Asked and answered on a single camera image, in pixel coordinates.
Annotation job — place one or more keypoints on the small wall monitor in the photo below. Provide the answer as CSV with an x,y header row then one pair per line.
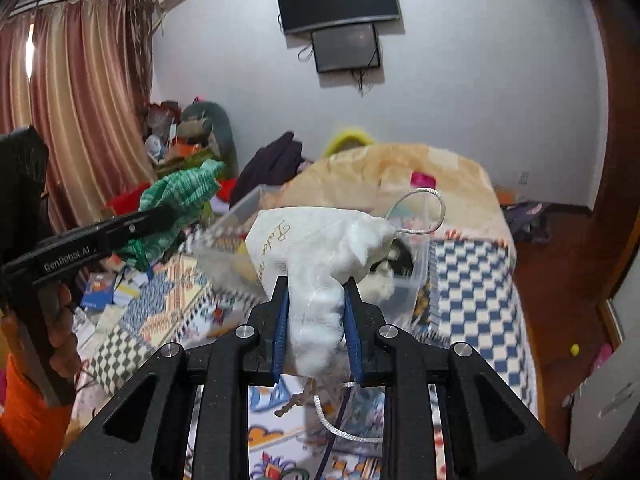
x,y
348,47

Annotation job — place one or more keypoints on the wooden door frame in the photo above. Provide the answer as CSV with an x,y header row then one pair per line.
x,y
616,211

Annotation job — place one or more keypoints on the orange sleeve forearm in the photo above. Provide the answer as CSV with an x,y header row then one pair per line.
x,y
32,434

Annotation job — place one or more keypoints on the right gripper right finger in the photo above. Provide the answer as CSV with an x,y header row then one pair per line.
x,y
367,337

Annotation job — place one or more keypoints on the green storage basket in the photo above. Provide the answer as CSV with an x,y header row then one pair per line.
x,y
189,161

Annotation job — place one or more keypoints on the dark bag on floor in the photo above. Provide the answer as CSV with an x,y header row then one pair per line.
x,y
527,221

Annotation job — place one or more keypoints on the dark purple clothing pile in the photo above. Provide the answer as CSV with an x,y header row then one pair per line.
x,y
274,164

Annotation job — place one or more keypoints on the pink beige curtain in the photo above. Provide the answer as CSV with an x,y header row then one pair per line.
x,y
80,73

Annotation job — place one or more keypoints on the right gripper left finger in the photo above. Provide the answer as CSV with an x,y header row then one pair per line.
x,y
266,358

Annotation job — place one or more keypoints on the green knitted cloth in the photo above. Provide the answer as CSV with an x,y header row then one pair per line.
x,y
184,193

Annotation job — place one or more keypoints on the beige fleece blanket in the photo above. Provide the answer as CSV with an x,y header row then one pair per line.
x,y
372,178

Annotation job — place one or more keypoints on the left hand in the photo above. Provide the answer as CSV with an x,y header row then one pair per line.
x,y
65,360

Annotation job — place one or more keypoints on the white drawstring pouch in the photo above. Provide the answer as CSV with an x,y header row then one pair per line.
x,y
319,249

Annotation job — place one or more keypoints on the grey green plush toy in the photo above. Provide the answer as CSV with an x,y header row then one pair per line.
x,y
207,123

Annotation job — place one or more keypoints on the yellow foam arch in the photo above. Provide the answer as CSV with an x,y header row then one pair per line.
x,y
348,139

